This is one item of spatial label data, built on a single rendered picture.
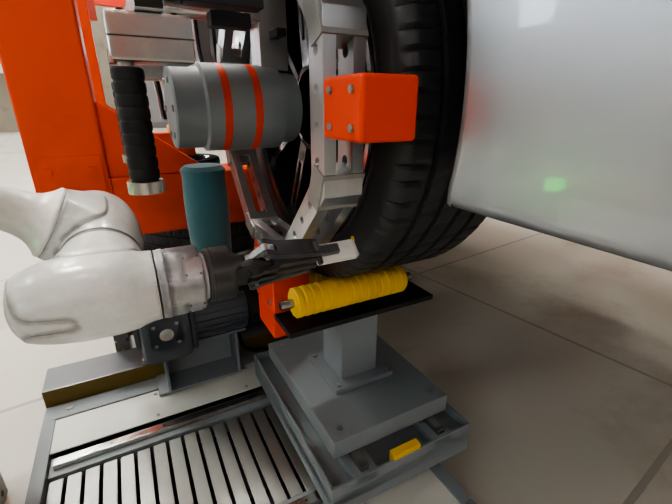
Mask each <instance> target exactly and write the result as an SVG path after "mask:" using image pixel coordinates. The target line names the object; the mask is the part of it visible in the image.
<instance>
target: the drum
mask: <svg viewBox="0 0 672 504"><path fill-rule="evenodd" d="M162 83H163V87H164V98H165V105H164V108H165V111H166V113H167V119H168V124H169V129H170V137H171V138H172V141H173V144H174V146H175V147H176V148H177V149H181V148H204V149H205V150H206V151H216V150H237V149H257V148H277V147H279V146H280V145H281V143H282V142H289V141H293V140H295V139H296V138H297V136H298V135H299V132H300V129H301V125H302V116H303V105H302V96H301V91H300V87H299V84H298V82H297V80H296V78H295V77H294V76H293V75H292V74H290V73H284V72H279V71H278V70H277V69H276V68H273V67H261V66H259V65H250V64H226V63H205V62H196V63H195V65H194V66H189V67H175V66H165V67H164V69H163V78H162Z"/></svg>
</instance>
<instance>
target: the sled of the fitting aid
mask: <svg viewBox="0 0 672 504"><path fill-rule="evenodd" d="M254 361H255V372H256V376H257V378H258V380H259V382H260V384H261V386H262V388H263V390H264V391H265V393H266V395H267V397H268V399H269V401H270V403H271V405H272V407H273V408H274V410H275V412H276V414H277V416H278V418H279V420H280V422H281V424H282V425H283V427H284V429H285V431H286V433H287V435H288V437H289V439H290V440H291V442H292V444H293V446H294V448H295V450H296V452H297V454H298V456H299V457H300V459H301V461H302V463H303V465H304V467H305V469H306V471H307V472H308V474H309V476H310V478H311V480H312V482H313V484H314V486H315V488H316V489H317V491H318V493H319V495H320V497H321V499H322V501H323V503H324V504H362V503H364V502H366V501H368V500H370V499H372V498H374V497H376V496H377V495H379V494H381V493H383V492H385V491H387V490H389V489H391V488H393V487H395V486H396V485H398V484H400V483H402V482H404V481H406V480H408V479H410V478H412V477H414V476H415V475H417V474H419V473H421V472H423V471H425V470H427V469H429V468H431V467H433V466H434V465H436V464H438V463H440V462H442V461H444V460H446V459H448V458H450V457H452V456H453V455H455V454H457V453H459V452H461V451H463V450H465V449H466V448H467V443H468V436H469V430H470V423H469V422H468V421H467V420H466V419H464V418H463V417H462V416H461V415H460V414H459V413H458V412H457V411H455V410H454V409H453V408H452V407H451V406H450V405H449V404H448V403H446V408H445V410H443V411H441V412H439V413H436V414H434V415H432V416H430V417H428V418H425V419H423V420H421V421H419V422H417V423H414V424H412V425H410V426H408V427H405V428H403V429H401V430H399V431H397V432H394V433H392V434H390V435H388V436H386V437H383V438H381V439H379V440H377V441H374V442H372V443H370V444H368V445H366V446H363V447H361V448H359V449H357V450H354V451H352V452H350V453H348V454H346V455H343V456H341V457H339V458H337V459H333V457H332V456H331V454H330V452H329V451H328V449H327V448H326V446H325V444H324V443H323V441H322V440H321V438H320V436H319V435H318V433H317V432H316V430H315V428H314V427H313V425H312V424H311V422H310V420H309V419H308V417H307V416H306V414H305V412H304V411H303V409H302V408H301V406H300V404H299V403H298V401H297V400H296V398H295V396H294V395H293V393H292V392H291V390H290V388H289V387H288V385H287V384H286V382H285V380H284V379H283V377H282V376H281V374H280V373H279V371H278V369H277V368H276V366H275V365H274V363H273V361H272V360H271V358H270V357H269V350H266V351H263V352H259V353H256V354H254Z"/></svg>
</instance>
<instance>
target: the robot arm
mask: <svg viewBox="0 0 672 504"><path fill-rule="evenodd" d="M0 231H3V232H6V233H9V234H11V235H13V236H15V237H17V238H19V239H20V240H22V241H23V242H24V243H25V244H26V245H27V247H28V248H29V250H30V252H31V254H32V256H34V257H37V258H39V259H41V260H43V261H41V262H38V263H36V264H34V265H32V266H30V267H28V268H26V269H24V270H22V271H20V272H18V273H16V274H15V275H13V276H11V277H10V278H8V279H7V280H6V282H5V284H4V293H3V307H4V315H5V319H6V322H7V324H8V326H9V328H10V329H11V331H12V332H13V333H14V334H15V335H16V336H17V337H18V338H19V339H20V340H22V341H23V342H24V343H27V344H36V345H57V344H69V343H79V342H86V341H92V340H98V339H103V338H107V337H112V336H116V335H120V334H124V333H127V332H130V331H134V330H137V329H140V328H142V327H144V326H145V325H147V324H149V323H152V322H154V321H157V320H160V319H164V318H172V317H174V316H177V315H182V314H186V313H192V312H195V311H200V310H205V308H206V307H207V299H209V300H210V301H212V302H217V301H222V300H227V299H231V298H235V297H236V296H237V294H238V290H239V286H243V285H246V284H248V286H249V289H250V290H255V289H257V288H259V287H262V286H264V285H267V284H271V283H274V282H278V281H281V280H285V279H288V278H292V277H295V276H299V275H302V274H306V273H309V272H310V269H311V268H315V267H316V266H317V265H318V266H320V265H326V264H331V263H336V262H341V261H346V260H351V259H356V258H357V257H358V256H359V252H358V249H357V247H356V244H355V242H354V240H353V239H348V240H342V241H337V242H331V243H325V244H318V241H317V239H316V238H313V239H287V240H272V239H267V238H262V239H260V240H258V244H259V247H258V248H256V249H250V250H245V251H243V252H239V253H237V254H235V253H233V252H232V251H231V249H230V248H229V247H228V246H227V245H221V246H214V247H208V248H203V250H201V252H200V253H199V252H198V249H197V247H196V246H194V245H186V246H179V247H172V248H165V249H156V250H152V251H151V250H150V251H144V240H143V235H142V231H141V228H140V225H139V222H138V220H137V217H136V215H135V214H134V212H133V211H132V209H131V208H130V207H129V206H128V204H127V203H126V202H124V201H123V200H122V199H120V198H119V197H117V196H115V195H113V194H111V193H108V192H104V191H98V190H89V191H77V190H71V189H65V188H60V189H57V190H55V191H51V192H46V193H35V192H29V191H24V190H20V189H15V188H11V187H7V186H2V185H0ZM152 253H153V254H152ZM163 314H164V315H163Z"/></svg>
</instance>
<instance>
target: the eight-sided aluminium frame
mask: <svg viewBox="0 0 672 504"><path fill-rule="evenodd" d="M297 2H298V4H299V6H300V8H301V10H302V13H303V15H304V17H305V20H306V26H307V31H308V37H309V83H310V128H311V179H310V185H309V188H308V190H307V192H306V195H305V197H304V199H303V201H302V203H301V205H300V207H299V209H298V212H297V214H296V216H295V218H294V220H293V222H292V224H291V226H290V225H289V224H287V223H286V222H284V221H283V220H281V219H280V218H278V216H277V214H276V213H275V210H274V207H273V204H272V201H271V198H270V195H269V192H268V189H267V186H266V183H265V180H264V177H263V174H262V171H261V168H260V165H259V162H258V159H257V155H256V150H255V149H237V150H225V152H226V157H227V163H228V166H230V169H231V172H232V176H233V179H234V182H235V186H236V189H237V192H238V196H239V199H240V202H241V206H242V209H243V212H244V216H245V219H246V226H247V228H248V230H249V232H250V235H251V237H252V239H254V236H255V238H256V239H257V241H258V240H260V239H262V238H267V239H272V240H287V239H313V238H316V239H317V241H318V244H325V243H329V242H330V241H331V239H332V238H333V236H334V235H335V233H336V232H337V230H338V229H339V227H340V226H341V225H342V223H343V222H344V220H345V219H346V217H347V216H348V214H349V213H350V211H351V210H352V208H353V207H356V206H357V204H358V200H359V198H360V197H361V195H362V189H363V181H364V177H365V172H364V171H363V146H364V143H355V142H349V141H342V140H338V163H336V140H335V139H328V138H326V137H325V134H324V80H325V78H327V77H334V76H336V49H338V76H341V75H348V74H356V73H363V72H365V62H366V39H367V38H368V37H369V32H368V27H367V21H366V20H367V9H366V6H365V5H364V3H363V0H297ZM233 33H234V30H222V29H219V39H218V43H217V44H216V48H217V63H226V64H249V59H250V49H251V38H250V29H249V30H248V31H246V32H245V31H239V33H238V40H237V44H232V41H233ZM242 165H247V168H248V172H249V175H250V178H251V181H252V184H253V187H254V190H255V194H256V197H257V200H258V203H259V206H260V209H261V211H256V208H255V205H254V202H253V199H252V195H251V192H250V189H249V186H248V183H247V179H246V176H245V173H244V170H243V167H242Z"/></svg>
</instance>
